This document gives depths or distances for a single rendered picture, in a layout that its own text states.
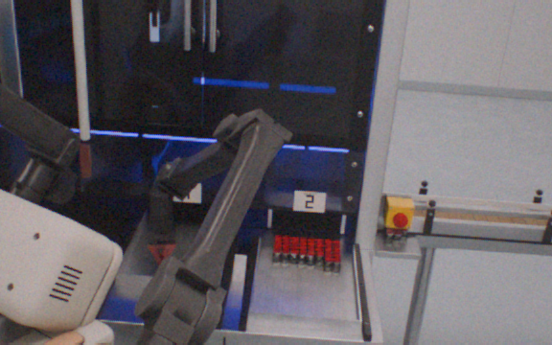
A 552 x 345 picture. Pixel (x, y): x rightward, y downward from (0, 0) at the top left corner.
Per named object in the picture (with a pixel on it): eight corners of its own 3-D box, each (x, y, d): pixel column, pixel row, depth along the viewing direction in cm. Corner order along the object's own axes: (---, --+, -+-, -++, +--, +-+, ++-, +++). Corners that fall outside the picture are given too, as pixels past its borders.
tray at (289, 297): (259, 247, 179) (260, 237, 178) (353, 255, 178) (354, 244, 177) (247, 324, 148) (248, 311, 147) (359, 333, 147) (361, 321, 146)
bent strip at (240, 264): (234, 273, 167) (235, 254, 164) (245, 274, 166) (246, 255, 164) (226, 306, 154) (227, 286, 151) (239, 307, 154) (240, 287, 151)
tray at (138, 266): (146, 218, 189) (146, 208, 188) (234, 225, 189) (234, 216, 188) (115, 285, 158) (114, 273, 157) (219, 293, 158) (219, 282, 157)
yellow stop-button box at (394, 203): (381, 216, 184) (385, 193, 181) (407, 218, 184) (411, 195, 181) (384, 228, 177) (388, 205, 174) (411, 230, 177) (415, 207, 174)
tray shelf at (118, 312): (129, 223, 190) (129, 218, 189) (365, 241, 189) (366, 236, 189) (78, 325, 147) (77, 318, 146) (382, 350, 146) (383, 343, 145)
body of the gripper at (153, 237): (172, 223, 165) (172, 197, 161) (175, 244, 156) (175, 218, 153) (147, 224, 163) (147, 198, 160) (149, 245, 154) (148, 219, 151)
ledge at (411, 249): (371, 232, 195) (372, 226, 194) (413, 235, 195) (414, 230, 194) (375, 256, 182) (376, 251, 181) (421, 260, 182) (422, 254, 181)
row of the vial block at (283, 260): (272, 262, 172) (273, 247, 170) (339, 267, 172) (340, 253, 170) (271, 266, 170) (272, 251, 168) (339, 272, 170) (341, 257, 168)
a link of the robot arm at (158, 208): (147, 192, 151) (172, 193, 151) (151, 178, 157) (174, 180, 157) (148, 217, 154) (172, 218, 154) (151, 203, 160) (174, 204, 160)
